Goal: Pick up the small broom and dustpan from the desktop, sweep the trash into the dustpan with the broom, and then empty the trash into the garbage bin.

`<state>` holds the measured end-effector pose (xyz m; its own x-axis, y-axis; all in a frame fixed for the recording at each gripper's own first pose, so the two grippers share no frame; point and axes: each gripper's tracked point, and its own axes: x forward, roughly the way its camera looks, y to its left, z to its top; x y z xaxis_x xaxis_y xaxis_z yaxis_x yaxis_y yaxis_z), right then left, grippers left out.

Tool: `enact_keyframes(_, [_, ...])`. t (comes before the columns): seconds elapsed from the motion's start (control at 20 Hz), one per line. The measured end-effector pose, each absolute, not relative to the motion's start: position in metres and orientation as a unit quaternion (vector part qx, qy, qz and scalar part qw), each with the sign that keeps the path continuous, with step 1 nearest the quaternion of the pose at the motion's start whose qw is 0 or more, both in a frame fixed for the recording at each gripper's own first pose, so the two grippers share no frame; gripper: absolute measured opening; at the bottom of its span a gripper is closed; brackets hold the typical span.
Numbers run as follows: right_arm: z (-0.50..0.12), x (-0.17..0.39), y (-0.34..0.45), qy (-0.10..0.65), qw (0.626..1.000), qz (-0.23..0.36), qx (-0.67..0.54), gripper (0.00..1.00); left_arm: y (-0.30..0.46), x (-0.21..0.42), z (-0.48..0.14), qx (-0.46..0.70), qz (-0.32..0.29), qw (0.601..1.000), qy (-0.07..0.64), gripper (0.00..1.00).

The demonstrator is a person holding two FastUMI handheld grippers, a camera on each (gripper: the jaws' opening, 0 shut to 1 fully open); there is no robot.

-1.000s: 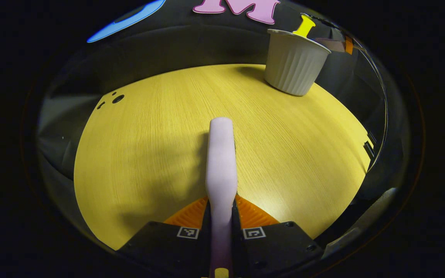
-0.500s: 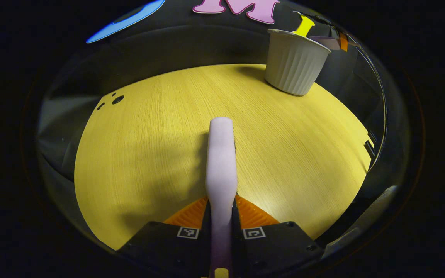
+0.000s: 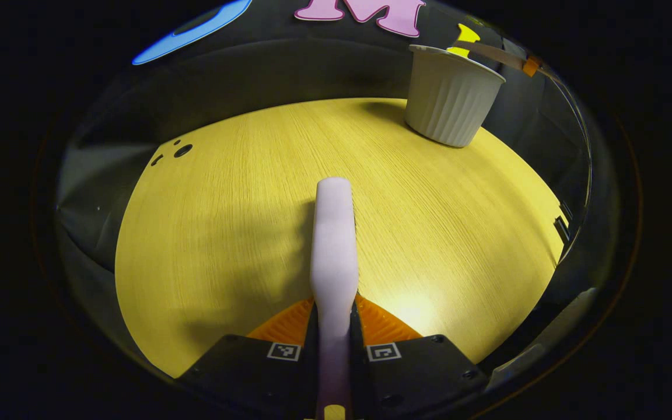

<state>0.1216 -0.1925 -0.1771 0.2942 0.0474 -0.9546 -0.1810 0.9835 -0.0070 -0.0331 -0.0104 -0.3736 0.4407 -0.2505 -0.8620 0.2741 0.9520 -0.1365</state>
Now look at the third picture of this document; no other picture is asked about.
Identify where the wooden desktop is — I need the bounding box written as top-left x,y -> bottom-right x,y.
114,97 -> 565,379

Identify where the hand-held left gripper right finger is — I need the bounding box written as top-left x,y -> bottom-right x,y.
351,293 -> 491,420

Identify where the light purple dustpan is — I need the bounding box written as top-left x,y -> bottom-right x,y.
467,41 -> 528,74

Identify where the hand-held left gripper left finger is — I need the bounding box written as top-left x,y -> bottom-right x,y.
176,297 -> 319,420

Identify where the white ribbed garbage bin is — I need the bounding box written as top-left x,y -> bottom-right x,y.
404,45 -> 506,148

